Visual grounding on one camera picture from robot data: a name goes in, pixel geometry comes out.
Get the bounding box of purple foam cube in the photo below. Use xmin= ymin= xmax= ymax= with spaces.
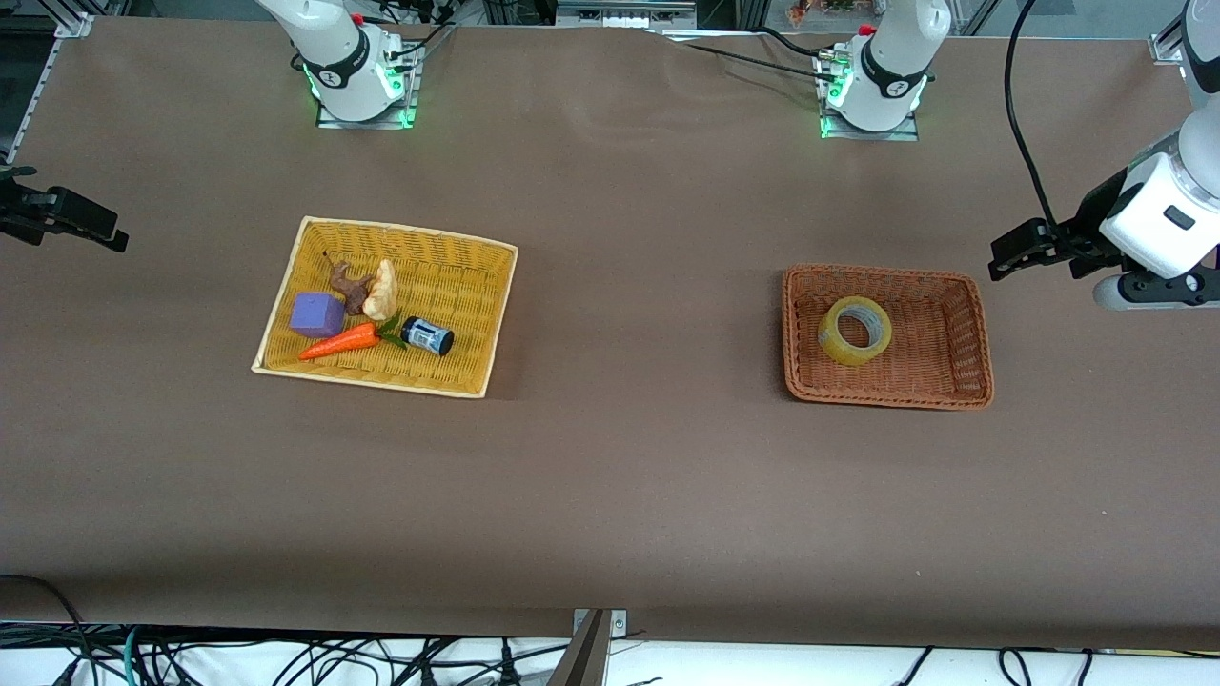
xmin=289 ymin=292 xmax=346 ymax=339

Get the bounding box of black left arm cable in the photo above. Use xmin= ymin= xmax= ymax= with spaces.
xmin=1005 ymin=0 xmax=1064 ymax=234

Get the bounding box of clear yellowish tape roll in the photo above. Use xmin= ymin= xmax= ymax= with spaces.
xmin=818 ymin=295 xmax=893 ymax=367

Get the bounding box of orange toy carrot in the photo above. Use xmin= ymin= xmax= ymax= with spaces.
xmin=298 ymin=319 xmax=407 ymax=362

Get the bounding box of black cable on table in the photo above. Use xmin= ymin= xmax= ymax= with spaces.
xmin=658 ymin=27 xmax=844 ymax=87

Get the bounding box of yellow wicker basket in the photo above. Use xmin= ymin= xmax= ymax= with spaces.
xmin=251 ymin=215 xmax=520 ymax=399

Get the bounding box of black looping floor cable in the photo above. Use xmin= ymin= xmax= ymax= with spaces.
xmin=0 ymin=574 xmax=96 ymax=686

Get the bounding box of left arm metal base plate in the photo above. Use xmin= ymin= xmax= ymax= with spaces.
xmin=815 ymin=48 xmax=922 ymax=142

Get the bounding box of aluminium frame rail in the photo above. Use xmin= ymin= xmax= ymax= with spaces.
xmin=0 ymin=10 xmax=96 ymax=182

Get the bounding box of dark grey angled bar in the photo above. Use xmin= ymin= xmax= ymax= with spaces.
xmin=547 ymin=610 xmax=612 ymax=686

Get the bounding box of brown wicker basket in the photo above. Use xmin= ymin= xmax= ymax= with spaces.
xmin=782 ymin=264 xmax=995 ymax=411

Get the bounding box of grey control box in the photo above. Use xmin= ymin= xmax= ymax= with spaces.
xmin=555 ymin=0 xmax=699 ymax=30

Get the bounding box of aluminium frame corner bracket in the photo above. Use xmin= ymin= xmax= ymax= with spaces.
xmin=1149 ymin=19 xmax=1190 ymax=66

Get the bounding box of brown ginger root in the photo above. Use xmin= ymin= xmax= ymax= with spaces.
xmin=322 ymin=250 xmax=375 ymax=316

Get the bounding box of metal table edge bracket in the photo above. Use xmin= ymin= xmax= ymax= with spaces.
xmin=572 ymin=608 xmax=629 ymax=641

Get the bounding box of small black blue-label bottle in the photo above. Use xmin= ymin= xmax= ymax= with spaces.
xmin=399 ymin=316 xmax=456 ymax=357

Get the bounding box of beige ginger piece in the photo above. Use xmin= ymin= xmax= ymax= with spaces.
xmin=362 ymin=258 xmax=400 ymax=322

